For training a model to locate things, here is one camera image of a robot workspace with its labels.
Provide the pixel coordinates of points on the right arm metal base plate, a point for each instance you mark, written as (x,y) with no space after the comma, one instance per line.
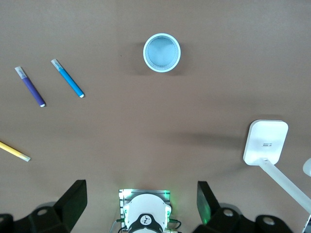
(124,194)

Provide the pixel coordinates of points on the light blue paper cup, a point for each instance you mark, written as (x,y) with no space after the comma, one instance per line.
(161,52)

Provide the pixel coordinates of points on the aluminium frame rail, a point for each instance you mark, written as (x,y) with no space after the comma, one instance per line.
(307,224)

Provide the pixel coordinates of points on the white round object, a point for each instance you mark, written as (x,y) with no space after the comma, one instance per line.
(308,167)

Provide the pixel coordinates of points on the blue marker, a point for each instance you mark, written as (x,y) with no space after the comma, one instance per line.
(70,81)

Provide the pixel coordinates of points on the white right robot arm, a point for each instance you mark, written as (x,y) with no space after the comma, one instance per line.
(145,206)

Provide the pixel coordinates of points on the purple marker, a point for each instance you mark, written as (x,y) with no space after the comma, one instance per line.
(30,87)

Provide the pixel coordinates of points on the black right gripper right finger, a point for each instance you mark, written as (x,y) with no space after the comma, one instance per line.
(209,213)

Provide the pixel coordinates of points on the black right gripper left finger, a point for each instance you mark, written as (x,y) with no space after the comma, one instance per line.
(68,208)

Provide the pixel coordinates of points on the yellow marker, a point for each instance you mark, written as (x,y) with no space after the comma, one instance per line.
(12,150)

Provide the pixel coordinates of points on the white lamp stand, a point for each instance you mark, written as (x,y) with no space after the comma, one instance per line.
(266,143)

